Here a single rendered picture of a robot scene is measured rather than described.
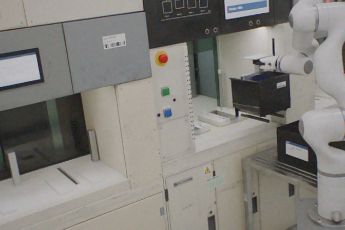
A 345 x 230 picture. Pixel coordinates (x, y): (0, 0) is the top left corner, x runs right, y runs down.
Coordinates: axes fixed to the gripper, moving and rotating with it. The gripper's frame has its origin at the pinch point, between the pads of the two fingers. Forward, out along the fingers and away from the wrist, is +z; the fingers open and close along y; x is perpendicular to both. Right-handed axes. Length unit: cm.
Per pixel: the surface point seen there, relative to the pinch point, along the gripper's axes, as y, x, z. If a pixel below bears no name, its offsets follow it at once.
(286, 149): -4.5, -40.5, -21.3
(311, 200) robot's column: -25, -48, -54
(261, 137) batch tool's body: 1.2, -41.9, 1.9
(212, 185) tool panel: -33, -58, 2
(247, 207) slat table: -15, -75, -3
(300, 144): -4.7, -35.4, -30.6
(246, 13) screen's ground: -5.0, 24.0, 1.7
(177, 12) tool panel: -45, 29, 2
